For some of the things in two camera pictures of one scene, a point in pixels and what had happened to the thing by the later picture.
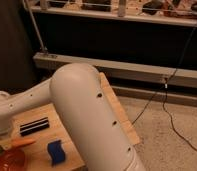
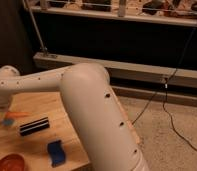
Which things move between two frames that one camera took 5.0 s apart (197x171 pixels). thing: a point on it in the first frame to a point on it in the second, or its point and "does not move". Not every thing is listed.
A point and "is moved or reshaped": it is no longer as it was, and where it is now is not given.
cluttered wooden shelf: x=189 y=13 does not move
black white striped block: x=34 y=126 does not move
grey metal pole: x=34 y=24 does not move
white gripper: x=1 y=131 to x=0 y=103
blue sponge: x=56 y=152 does not move
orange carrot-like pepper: x=17 y=141 is moved or reshaped
